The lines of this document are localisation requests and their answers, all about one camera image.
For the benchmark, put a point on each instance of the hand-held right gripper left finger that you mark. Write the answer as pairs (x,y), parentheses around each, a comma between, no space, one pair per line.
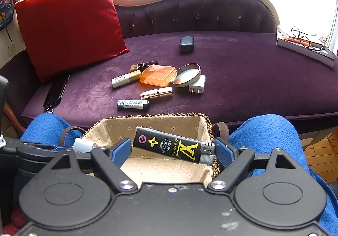
(121,153)

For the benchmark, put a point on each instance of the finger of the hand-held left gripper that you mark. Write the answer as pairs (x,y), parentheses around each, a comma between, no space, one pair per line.
(39,152)

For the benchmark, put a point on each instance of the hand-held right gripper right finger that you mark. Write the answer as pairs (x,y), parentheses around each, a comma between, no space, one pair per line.
(223,155)

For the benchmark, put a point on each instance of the small white bottle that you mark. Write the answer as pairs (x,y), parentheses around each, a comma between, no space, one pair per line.
(82,145)

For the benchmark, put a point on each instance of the black lighter with yellow print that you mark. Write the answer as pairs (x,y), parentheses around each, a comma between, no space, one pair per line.
(163,143)

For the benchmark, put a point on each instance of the wicker basket with cloth lining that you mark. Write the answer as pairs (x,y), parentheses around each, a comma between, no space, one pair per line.
(163,170)

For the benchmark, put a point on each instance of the white tube with print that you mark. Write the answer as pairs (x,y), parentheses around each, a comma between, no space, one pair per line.
(132,104)

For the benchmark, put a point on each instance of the rose gold lipstick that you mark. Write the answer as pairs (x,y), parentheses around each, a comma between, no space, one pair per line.
(157,92)

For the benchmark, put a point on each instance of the white and gold tube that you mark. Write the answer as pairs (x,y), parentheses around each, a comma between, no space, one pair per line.
(124,79)

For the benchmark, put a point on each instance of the white charger plug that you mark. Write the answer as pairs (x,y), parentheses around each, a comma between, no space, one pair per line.
(198,85)

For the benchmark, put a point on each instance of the orange plastic box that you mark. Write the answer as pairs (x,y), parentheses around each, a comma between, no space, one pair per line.
(158,75)

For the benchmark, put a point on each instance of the black earbud case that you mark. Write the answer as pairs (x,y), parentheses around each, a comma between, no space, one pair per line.
(187,44)

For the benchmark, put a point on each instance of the phone keyring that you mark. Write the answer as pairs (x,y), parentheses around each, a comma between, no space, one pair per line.
(50,110)

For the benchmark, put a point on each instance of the black smartphone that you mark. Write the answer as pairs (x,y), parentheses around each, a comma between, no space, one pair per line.
(56,90)

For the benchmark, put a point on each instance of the purple velvet sofa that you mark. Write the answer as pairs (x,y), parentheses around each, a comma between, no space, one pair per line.
(237,67)

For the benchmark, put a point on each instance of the book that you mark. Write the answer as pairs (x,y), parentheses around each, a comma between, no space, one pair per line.
(303,49)

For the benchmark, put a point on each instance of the red pillow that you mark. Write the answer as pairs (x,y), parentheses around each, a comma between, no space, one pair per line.
(68,22)

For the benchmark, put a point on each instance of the orange pen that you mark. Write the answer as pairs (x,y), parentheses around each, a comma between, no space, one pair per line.
(295,40)

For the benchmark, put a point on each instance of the black eyeglasses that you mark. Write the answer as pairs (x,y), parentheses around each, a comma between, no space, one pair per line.
(297,32)

